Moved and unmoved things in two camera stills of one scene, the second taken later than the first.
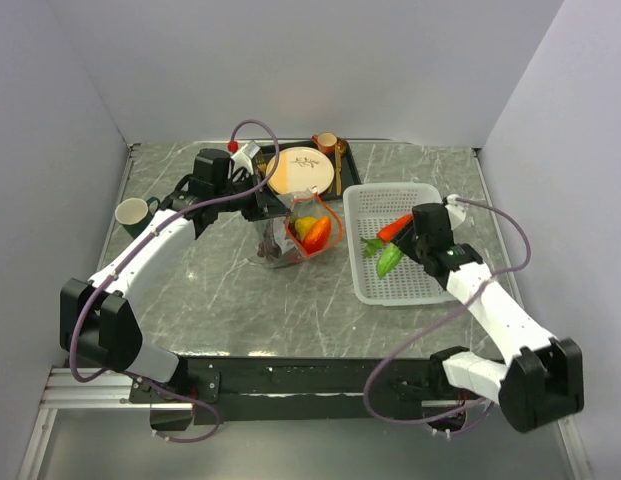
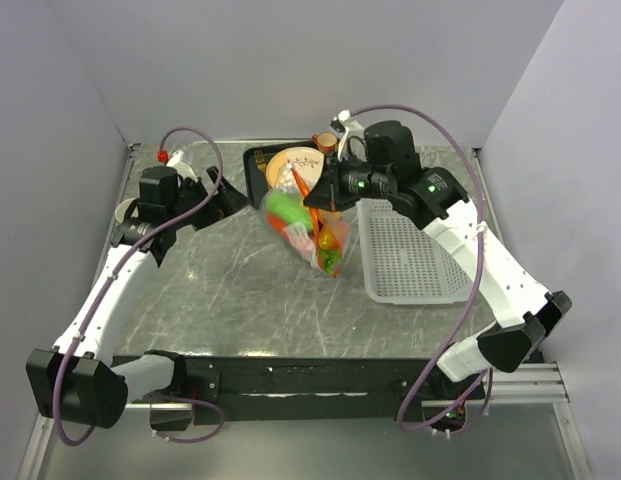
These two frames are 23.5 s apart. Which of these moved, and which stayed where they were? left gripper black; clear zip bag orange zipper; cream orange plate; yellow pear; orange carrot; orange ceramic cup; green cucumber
Moved: left gripper black; yellow pear; green cucumber; clear zip bag orange zipper; orange carrot
Stayed: cream orange plate; orange ceramic cup
